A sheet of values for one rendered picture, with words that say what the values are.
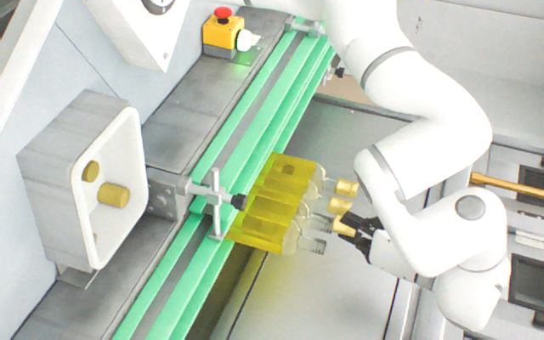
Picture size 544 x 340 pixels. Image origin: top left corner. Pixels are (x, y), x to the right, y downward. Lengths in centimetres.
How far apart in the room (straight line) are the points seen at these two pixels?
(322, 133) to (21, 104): 99
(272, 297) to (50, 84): 61
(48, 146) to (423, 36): 689
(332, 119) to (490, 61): 602
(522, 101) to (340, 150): 592
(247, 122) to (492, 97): 629
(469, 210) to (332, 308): 51
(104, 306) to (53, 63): 39
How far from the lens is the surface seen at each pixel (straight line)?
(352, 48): 84
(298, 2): 95
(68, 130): 96
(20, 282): 105
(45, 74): 95
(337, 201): 128
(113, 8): 96
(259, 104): 132
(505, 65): 774
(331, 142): 170
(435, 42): 767
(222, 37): 139
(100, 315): 107
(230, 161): 117
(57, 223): 99
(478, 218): 85
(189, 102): 129
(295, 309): 128
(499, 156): 179
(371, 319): 129
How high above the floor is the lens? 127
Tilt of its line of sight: 13 degrees down
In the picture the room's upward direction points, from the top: 105 degrees clockwise
